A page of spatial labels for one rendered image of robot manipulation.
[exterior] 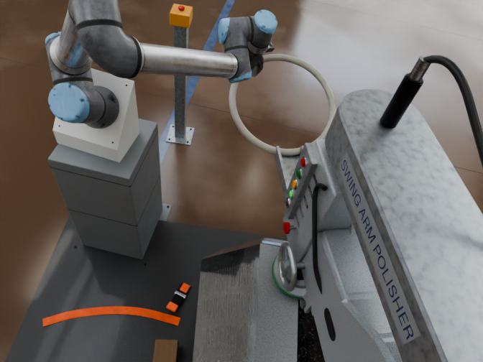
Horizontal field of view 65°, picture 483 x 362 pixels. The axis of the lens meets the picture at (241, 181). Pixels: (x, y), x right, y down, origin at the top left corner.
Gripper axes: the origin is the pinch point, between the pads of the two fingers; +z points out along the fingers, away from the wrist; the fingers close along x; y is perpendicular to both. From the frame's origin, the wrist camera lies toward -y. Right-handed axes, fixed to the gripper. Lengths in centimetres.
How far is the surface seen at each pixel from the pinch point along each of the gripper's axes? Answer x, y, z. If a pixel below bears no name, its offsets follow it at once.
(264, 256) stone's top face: 74, 43, 5
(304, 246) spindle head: 74, 42, -43
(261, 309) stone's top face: 89, 58, -3
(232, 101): 11.7, 20.3, -7.5
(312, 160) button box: 55, 33, -60
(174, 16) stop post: -69, -1, 44
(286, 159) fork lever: 45.1, 14.6, -6.1
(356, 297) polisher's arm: 89, 46, -64
